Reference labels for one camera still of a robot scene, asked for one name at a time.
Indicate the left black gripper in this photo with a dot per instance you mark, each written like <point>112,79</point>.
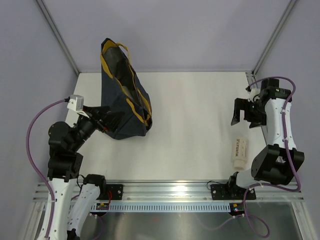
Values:
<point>110,120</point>

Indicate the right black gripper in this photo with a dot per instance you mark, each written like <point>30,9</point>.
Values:
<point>241,104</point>

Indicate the dark blue canvas bag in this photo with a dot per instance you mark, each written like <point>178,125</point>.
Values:
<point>122,91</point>

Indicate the cream Murrayle bottle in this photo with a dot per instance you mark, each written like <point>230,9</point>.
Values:
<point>239,153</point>

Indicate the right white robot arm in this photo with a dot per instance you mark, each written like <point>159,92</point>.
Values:
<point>204,127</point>

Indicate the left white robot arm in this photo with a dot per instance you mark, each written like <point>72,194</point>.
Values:
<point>61,221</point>

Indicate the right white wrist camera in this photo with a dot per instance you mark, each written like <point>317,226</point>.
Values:
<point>253,94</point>

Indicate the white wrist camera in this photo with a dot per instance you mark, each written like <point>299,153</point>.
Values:
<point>253,94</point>
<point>76,104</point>

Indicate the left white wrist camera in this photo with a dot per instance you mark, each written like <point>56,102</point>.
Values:
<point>76,104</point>

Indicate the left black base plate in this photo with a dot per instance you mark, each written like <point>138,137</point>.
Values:
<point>112,191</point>

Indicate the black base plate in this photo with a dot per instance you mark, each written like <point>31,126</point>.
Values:
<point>112,191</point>
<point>226,192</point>

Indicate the aluminium mounting rail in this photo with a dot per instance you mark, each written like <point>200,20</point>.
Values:
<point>193,191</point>

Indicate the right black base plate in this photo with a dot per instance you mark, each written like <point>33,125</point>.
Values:
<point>226,192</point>

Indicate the slotted grey cable duct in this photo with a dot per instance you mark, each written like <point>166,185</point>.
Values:
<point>161,207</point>

